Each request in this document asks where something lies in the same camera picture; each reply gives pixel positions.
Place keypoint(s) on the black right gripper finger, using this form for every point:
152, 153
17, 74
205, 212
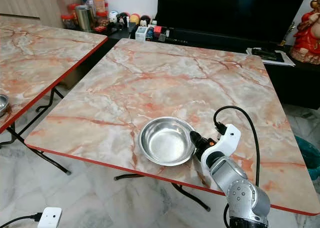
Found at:
195, 137

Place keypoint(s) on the large steel bowl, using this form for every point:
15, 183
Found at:
167, 143

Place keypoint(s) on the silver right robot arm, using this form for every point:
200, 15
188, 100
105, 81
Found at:
245, 195

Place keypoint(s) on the marble pattern folding table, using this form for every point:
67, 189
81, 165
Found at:
170, 82
40, 47

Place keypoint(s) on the small steel bowl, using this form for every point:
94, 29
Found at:
3, 104

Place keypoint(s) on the teal plastic bin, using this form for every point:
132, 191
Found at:
310, 158

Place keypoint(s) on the black remote control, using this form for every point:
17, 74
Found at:
267, 54

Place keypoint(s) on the small red box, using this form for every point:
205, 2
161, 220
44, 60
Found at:
158, 29

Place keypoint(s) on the small white box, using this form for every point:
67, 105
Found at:
141, 33

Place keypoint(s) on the white paper stack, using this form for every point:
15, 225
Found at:
289, 61

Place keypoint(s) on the dark round figurine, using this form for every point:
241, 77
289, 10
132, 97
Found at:
145, 20

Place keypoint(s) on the black television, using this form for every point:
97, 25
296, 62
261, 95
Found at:
230, 10

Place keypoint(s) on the yellow round figurine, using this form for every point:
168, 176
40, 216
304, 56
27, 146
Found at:
134, 18

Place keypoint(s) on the black and white figurine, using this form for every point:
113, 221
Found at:
124, 19

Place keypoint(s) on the small white figurine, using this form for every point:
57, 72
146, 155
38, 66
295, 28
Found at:
113, 16

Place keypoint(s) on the jar with brown snacks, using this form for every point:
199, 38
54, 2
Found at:
101, 21

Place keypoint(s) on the red seated figurine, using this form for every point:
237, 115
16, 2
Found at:
307, 37

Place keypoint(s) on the steel canister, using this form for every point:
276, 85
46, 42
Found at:
84, 18

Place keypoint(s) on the tall jar orange contents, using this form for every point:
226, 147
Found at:
100, 0

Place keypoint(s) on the small jar red lid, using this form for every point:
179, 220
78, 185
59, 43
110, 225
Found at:
68, 21

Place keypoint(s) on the light wooden cabinet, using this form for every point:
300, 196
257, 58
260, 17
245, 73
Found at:
25, 5

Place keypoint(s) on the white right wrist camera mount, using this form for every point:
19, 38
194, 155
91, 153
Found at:
227, 138

